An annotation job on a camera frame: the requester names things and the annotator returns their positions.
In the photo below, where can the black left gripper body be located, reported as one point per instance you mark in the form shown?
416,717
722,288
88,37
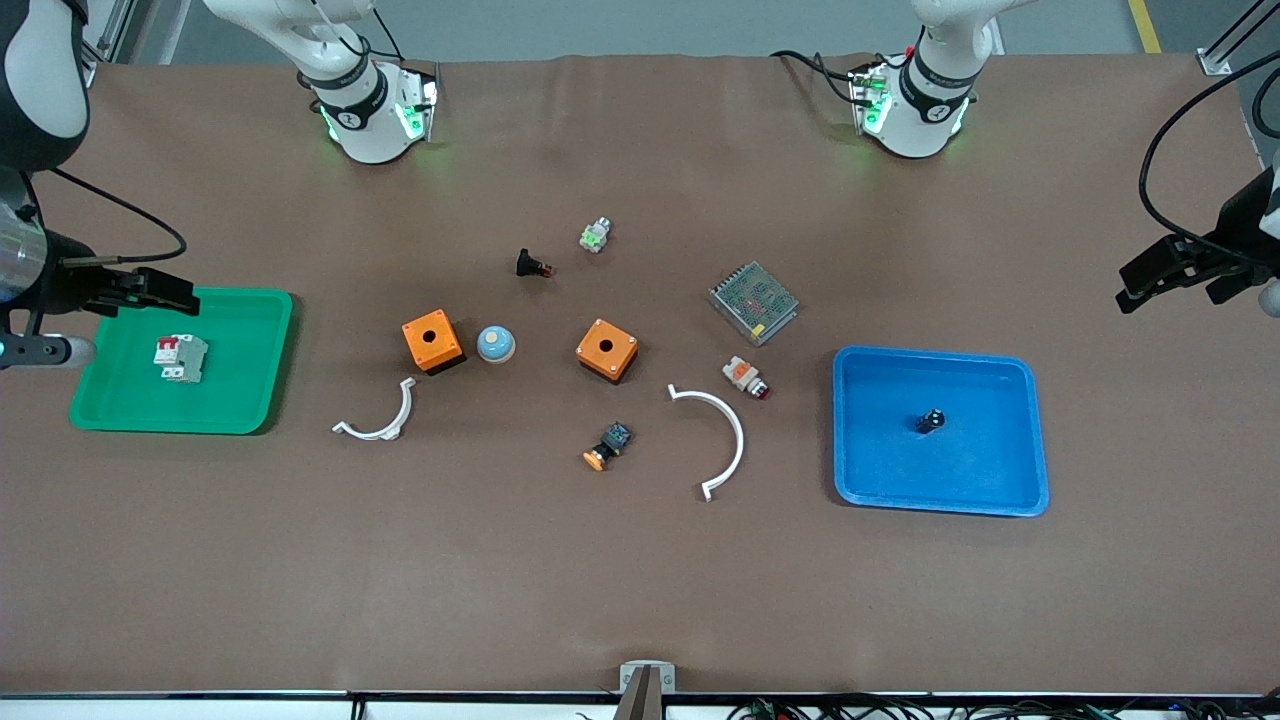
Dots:
1241,218

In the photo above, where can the blue plastic tray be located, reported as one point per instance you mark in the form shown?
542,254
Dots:
900,470

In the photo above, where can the blue white dome button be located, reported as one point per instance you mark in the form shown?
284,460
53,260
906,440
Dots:
496,345

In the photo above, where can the grey table edge bracket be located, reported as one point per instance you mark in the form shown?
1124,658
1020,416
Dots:
647,682

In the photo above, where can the dark cylindrical capacitor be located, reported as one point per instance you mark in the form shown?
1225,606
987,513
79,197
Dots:
931,421

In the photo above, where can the large white plastic arc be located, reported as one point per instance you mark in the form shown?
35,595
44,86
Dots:
735,430

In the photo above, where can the brown table mat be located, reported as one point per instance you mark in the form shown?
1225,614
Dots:
640,580

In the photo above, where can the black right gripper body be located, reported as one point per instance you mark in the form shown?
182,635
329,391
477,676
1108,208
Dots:
70,283

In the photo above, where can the orange mushroom push button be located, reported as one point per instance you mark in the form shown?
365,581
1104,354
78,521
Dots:
608,445

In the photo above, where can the black red connector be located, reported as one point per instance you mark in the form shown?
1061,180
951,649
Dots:
530,264

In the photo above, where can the green plastic tray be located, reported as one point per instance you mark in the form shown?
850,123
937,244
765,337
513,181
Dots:
240,380

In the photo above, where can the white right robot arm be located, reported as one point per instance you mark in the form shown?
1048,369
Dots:
362,112

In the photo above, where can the metal mesh power supply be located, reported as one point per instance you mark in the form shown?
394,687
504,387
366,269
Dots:
753,303

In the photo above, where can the white green switch module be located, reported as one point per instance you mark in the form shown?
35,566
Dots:
595,236

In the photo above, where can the aluminium frame profile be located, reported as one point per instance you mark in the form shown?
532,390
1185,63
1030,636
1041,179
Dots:
110,30
1235,38

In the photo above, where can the small white plastic arc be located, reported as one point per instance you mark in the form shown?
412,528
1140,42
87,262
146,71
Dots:
392,425

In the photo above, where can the white red circuit breaker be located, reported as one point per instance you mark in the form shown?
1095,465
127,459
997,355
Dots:
182,358

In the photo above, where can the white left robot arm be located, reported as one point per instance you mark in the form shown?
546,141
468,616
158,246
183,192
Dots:
925,112

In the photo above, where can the white orange indicator lamp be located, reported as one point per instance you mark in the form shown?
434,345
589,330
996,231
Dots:
742,374

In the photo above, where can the orange button box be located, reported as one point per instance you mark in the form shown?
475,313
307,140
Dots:
607,350
432,340

